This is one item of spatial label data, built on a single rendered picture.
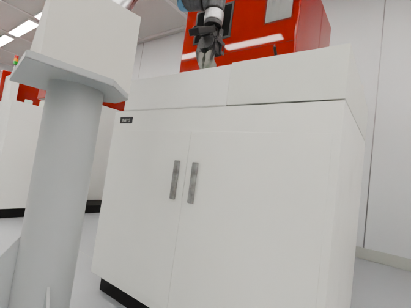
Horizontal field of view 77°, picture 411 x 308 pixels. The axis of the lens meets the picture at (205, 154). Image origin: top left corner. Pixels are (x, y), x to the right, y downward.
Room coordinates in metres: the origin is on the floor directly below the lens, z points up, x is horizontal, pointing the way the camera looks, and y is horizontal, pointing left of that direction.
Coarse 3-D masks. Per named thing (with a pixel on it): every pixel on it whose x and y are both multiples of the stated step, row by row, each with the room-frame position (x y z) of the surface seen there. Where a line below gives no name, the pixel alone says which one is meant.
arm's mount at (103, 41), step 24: (48, 0) 0.69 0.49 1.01; (72, 0) 0.71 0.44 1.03; (96, 0) 0.75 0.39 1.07; (48, 24) 0.68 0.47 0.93; (72, 24) 0.72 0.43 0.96; (96, 24) 0.76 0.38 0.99; (120, 24) 0.81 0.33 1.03; (48, 48) 0.68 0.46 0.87; (72, 48) 0.72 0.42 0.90; (96, 48) 0.77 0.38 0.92; (120, 48) 0.82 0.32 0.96; (96, 72) 0.78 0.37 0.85; (120, 72) 0.83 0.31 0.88
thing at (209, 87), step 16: (144, 80) 1.09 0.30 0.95; (160, 80) 1.03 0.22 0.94; (176, 80) 0.98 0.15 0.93; (192, 80) 0.93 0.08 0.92; (208, 80) 0.89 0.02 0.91; (224, 80) 0.84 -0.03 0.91; (128, 96) 1.15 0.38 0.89; (144, 96) 1.08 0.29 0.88; (160, 96) 1.02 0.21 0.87; (176, 96) 0.97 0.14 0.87; (192, 96) 0.92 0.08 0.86; (208, 96) 0.88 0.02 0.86; (224, 96) 0.84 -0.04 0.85
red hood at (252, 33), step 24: (240, 0) 1.52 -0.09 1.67; (264, 0) 1.42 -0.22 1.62; (288, 0) 1.33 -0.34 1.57; (312, 0) 1.45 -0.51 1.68; (192, 24) 1.74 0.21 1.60; (240, 24) 1.50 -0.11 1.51; (264, 24) 1.41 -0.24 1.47; (288, 24) 1.32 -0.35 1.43; (312, 24) 1.50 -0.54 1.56; (192, 48) 1.72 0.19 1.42; (240, 48) 1.49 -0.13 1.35; (264, 48) 1.40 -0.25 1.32; (288, 48) 1.32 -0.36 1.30; (312, 48) 1.54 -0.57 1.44
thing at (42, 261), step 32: (32, 64) 0.62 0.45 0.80; (64, 64) 0.63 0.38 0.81; (64, 96) 0.72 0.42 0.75; (96, 96) 0.78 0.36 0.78; (64, 128) 0.73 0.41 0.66; (96, 128) 0.80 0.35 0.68; (64, 160) 0.73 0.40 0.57; (32, 192) 0.73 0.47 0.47; (64, 192) 0.74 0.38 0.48; (32, 224) 0.73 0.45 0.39; (64, 224) 0.75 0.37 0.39; (0, 256) 0.73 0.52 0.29; (32, 256) 0.72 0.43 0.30; (64, 256) 0.76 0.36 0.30; (0, 288) 0.74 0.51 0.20; (32, 288) 0.73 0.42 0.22; (64, 288) 0.78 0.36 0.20
